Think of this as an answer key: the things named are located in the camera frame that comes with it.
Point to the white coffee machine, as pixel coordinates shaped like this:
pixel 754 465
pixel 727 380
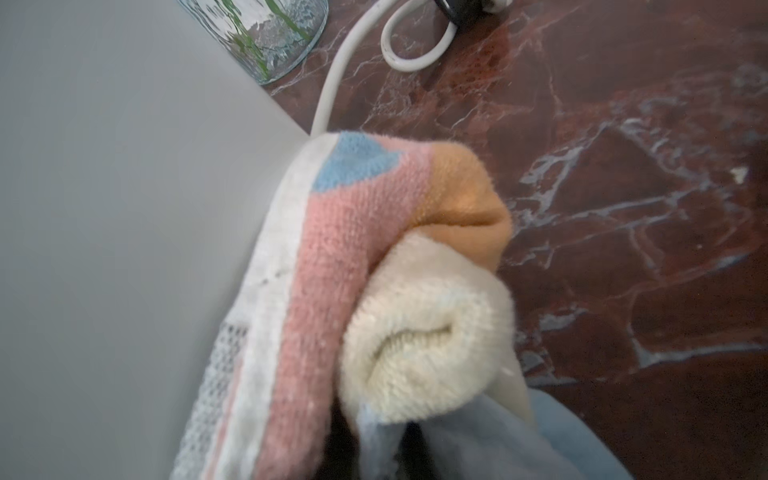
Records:
pixel 138 160

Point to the colourful striped cloth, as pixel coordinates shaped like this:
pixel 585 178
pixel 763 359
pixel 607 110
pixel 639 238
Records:
pixel 371 337

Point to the blue glass vase with flowers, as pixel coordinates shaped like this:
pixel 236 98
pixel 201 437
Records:
pixel 267 38

